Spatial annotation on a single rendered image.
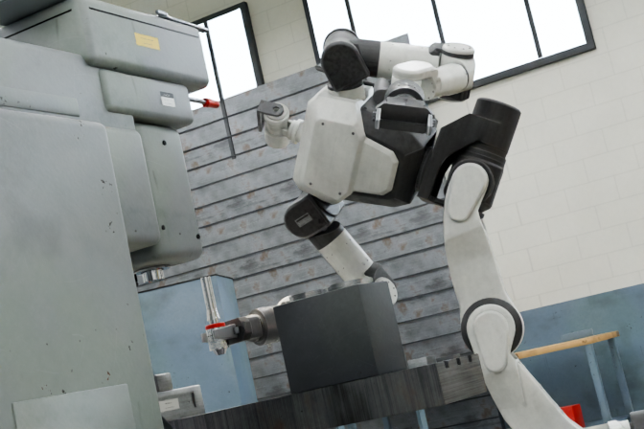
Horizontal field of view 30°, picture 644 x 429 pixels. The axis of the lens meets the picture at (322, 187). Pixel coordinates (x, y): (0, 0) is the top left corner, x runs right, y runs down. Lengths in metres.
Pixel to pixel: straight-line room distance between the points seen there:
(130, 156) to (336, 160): 0.55
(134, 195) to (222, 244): 8.91
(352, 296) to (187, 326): 6.39
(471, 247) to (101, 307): 1.01
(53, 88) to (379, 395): 0.89
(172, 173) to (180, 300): 6.07
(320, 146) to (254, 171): 8.42
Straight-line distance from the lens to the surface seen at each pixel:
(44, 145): 2.22
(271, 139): 3.02
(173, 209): 2.72
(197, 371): 8.77
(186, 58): 2.90
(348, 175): 2.90
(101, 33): 2.65
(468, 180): 2.85
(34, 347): 2.07
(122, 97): 2.65
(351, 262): 3.09
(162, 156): 2.74
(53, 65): 2.51
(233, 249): 11.41
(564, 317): 10.17
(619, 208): 10.05
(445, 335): 10.44
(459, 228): 2.85
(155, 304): 8.86
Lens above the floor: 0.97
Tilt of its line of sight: 9 degrees up
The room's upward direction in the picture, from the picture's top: 13 degrees counter-clockwise
